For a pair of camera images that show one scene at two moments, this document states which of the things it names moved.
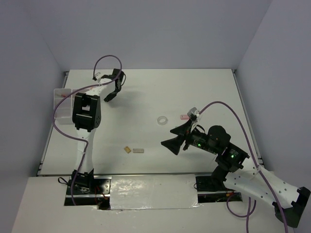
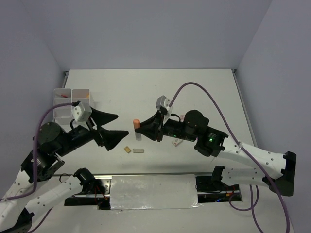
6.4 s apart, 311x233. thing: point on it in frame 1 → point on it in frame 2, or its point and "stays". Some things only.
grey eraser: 138,150 stays
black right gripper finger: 173,144 → 152,128
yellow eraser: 127,149 stays
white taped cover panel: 153,191 stays
